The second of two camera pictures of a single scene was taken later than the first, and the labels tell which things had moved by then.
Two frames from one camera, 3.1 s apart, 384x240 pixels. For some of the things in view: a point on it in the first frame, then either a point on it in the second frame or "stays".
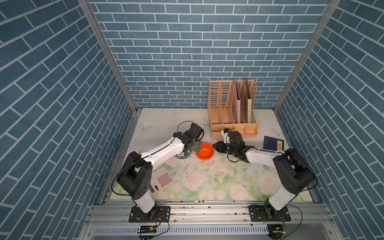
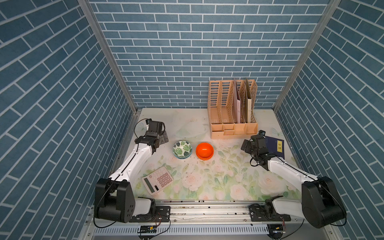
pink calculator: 160,178 stays
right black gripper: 220,148 → 246,149
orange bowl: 206,152 stays
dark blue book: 272,143 stays
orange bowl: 206,151 stays
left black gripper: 197,146 → 163,138
